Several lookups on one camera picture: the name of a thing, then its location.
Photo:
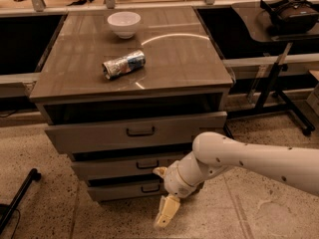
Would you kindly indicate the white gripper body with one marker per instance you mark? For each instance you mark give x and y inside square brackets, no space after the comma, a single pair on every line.
[173,180]

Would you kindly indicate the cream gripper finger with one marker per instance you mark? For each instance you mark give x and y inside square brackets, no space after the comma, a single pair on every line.
[168,207]
[160,171]

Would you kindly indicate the grey bottom drawer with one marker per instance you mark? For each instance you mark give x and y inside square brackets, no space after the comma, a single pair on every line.
[140,188]

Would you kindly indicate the grey drawer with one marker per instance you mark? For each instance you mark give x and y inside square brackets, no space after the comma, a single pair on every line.
[140,188]
[132,133]
[123,162]

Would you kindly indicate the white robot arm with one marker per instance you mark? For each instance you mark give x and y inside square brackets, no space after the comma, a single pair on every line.
[213,153]

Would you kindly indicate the grey top drawer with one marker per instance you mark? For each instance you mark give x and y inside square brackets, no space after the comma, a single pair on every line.
[132,133]

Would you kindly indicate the grey middle drawer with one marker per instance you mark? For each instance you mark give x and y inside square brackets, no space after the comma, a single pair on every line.
[123,162]

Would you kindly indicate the grey drawer cabinet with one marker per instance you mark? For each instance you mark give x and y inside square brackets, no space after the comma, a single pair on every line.
[183,74]

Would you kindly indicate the crushed silver blue can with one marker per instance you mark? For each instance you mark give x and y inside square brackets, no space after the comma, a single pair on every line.
[124,65]

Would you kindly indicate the white bowl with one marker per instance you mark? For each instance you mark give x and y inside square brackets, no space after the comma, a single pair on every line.
[124,24]

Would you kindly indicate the black stand leg left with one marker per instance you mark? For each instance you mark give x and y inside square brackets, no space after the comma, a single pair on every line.
[8,210]

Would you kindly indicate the dark side table with stand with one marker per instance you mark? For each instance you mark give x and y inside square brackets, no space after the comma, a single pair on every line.
[261,29]

